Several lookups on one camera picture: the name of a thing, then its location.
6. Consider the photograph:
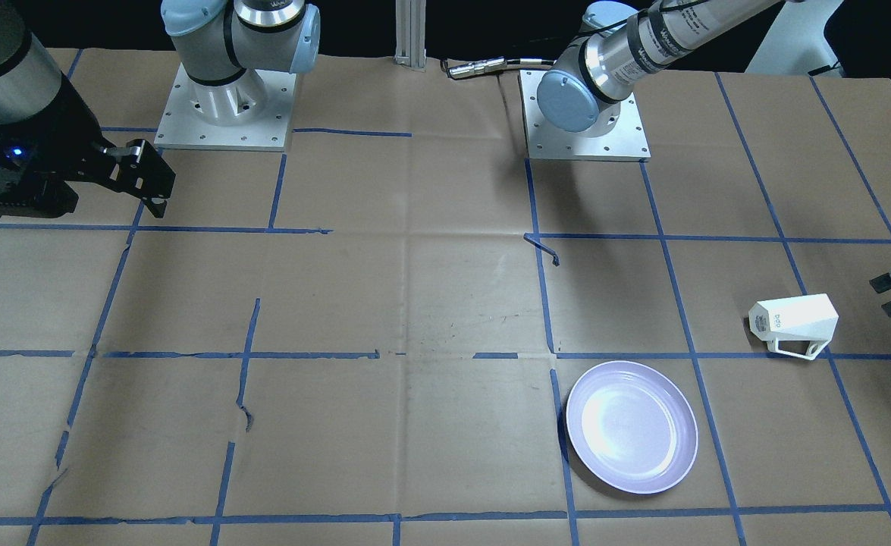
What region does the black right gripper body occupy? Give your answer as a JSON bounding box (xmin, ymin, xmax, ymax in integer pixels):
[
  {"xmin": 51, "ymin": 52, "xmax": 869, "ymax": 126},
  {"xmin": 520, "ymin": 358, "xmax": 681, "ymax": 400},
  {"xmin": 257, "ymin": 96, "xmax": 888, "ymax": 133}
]
[{"xmin": 0, "ymin": 77, "xmax": 175, "ymax": 218}]

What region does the white angular mug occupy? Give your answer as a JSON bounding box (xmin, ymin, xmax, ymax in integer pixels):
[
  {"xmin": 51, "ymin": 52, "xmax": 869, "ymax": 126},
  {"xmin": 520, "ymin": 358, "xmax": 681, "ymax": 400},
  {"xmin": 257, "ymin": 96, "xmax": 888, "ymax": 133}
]
[{"xmin": 748, "ymin": 293, "xmax": 839, "ymax": 362}]

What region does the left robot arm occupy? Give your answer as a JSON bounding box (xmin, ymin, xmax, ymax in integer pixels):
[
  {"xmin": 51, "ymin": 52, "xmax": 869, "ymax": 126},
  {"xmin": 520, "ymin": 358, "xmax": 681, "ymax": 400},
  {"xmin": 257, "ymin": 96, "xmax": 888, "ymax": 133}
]
[{"xmin": 520, "ymin": 1, "xmax": 891, "ymax": 249}]

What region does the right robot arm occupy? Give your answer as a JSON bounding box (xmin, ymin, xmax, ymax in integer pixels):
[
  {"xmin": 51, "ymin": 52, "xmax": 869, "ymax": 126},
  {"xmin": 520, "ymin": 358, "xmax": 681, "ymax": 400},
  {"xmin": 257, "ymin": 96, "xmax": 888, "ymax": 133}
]
[{"xmin": 0, "ymin": 1, "xmax": 320, "ymax": 218}]

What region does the lavender round plate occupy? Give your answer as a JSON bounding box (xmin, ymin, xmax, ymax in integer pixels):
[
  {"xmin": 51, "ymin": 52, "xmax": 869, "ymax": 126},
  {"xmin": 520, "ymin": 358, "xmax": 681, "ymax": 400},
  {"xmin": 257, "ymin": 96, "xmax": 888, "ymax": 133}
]
[{"xmin": 563, "ymin": 360, "xmax": 701, "ymax": 495}]

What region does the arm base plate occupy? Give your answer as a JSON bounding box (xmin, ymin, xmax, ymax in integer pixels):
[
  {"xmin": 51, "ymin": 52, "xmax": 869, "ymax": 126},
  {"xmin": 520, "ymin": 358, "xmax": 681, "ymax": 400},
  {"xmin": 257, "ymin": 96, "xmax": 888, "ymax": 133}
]
[
  {"xmin": 520, "ymin": 70, "xmax": 652, "ymax": 162},
  {"xmin": 154, "ymin": 67, "xmax": 300, "ymax": 152}
]

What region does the aluminium frame post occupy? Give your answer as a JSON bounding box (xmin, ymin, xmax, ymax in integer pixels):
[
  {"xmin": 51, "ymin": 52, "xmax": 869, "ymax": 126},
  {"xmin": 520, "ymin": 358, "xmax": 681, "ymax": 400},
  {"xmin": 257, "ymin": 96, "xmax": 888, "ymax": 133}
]
[{"xmin": 394, "ymin": 0, "xmax": 427, "ymax": 71}]

